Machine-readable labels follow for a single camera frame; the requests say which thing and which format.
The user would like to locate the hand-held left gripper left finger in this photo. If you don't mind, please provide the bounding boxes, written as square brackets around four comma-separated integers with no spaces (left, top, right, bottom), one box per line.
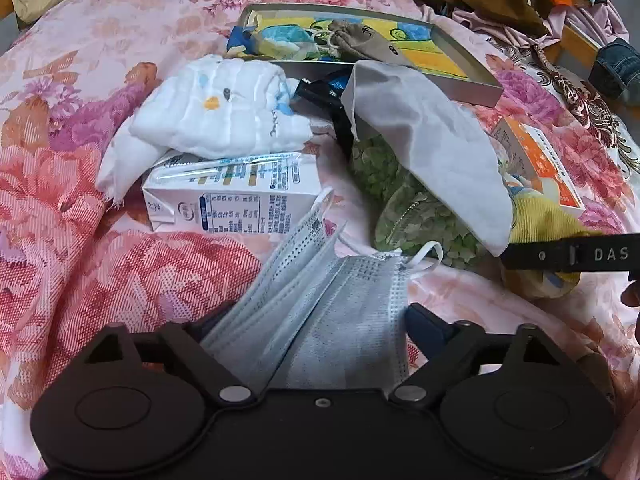
[80,302,253,407]

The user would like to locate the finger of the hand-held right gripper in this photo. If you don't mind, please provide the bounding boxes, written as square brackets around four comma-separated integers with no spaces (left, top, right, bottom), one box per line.
[500,232,640,282]

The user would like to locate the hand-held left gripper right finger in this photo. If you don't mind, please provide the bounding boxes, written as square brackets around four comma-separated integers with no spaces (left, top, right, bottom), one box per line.
[390,304,566,408]

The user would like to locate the yellow plush toy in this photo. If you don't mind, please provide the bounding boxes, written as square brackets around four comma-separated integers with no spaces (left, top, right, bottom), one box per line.
[500,180,593,301]

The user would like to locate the blue face mask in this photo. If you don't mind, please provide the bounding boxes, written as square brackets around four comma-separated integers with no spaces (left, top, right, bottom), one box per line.
[200,187,443,391]

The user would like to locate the metal tin box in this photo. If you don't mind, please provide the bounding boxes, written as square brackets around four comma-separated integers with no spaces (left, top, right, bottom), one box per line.
[227,3,503,108]

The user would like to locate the black printed bag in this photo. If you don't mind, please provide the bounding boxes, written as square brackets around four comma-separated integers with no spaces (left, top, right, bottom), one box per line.
[290,71,358,156]

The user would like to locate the orange medicine box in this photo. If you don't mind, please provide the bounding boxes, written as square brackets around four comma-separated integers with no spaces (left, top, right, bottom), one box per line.
[490,116,586,218]

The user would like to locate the green floral pouch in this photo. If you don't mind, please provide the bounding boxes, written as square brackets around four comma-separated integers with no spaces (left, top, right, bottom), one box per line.
[350,130,488,271]

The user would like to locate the pink floral bedsheet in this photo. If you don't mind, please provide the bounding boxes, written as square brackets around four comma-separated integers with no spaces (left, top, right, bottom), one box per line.
[0,0,640,480]

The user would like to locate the white milk carton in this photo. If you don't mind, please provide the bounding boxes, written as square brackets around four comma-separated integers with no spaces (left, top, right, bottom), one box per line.
[142,152,336,236]

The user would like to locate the brown floral cloth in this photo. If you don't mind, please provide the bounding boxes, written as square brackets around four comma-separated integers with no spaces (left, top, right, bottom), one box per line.
[530,45,640,171]

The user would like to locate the blue jeans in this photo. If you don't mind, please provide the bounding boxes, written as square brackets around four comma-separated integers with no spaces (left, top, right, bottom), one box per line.
[587,37,640,106]

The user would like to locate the white muslin cloth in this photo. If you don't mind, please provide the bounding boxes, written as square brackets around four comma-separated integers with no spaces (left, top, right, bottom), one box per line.
[95,55,313,206]

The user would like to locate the pink garment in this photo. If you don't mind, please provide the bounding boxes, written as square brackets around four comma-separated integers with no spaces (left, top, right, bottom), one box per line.
[425,0,640,61]

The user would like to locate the wooden bed frame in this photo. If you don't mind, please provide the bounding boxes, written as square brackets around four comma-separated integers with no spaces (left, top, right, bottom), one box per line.
[545,20,601,66]

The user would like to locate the beige drawstring pouch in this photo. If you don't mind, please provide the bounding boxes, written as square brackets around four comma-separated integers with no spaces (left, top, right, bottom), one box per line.
[312,19,416,68]

